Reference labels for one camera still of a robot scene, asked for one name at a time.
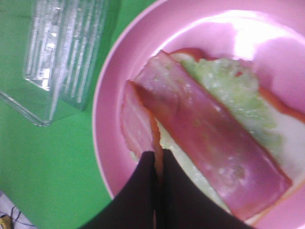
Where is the green tablecloth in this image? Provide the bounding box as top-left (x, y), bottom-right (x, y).
top-left (0, 0), bottom-right (152, 229)

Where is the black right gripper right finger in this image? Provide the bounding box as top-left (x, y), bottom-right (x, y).
top-left (156, 149), bottom-right (251, 229)

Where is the bacon strip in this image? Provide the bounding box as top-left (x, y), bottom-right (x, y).
top-left (120, 80), bottom-right (163, 174)
top-left (134, 51), bottom-right (293, 220)

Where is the left clear plastic container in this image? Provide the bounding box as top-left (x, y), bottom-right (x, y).
top-left (0, 0), bottom-right (110, 126)

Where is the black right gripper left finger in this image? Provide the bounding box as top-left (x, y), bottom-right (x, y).
top-left (81, 151), bottom-right (156, 229)

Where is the pink plate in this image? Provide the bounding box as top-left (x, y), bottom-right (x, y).
top-left (92, 0), bottom-right (305, 229)

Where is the green lettuce leaf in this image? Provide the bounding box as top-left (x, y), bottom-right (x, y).
top-left (133, 53), bottom-right (291, 220)

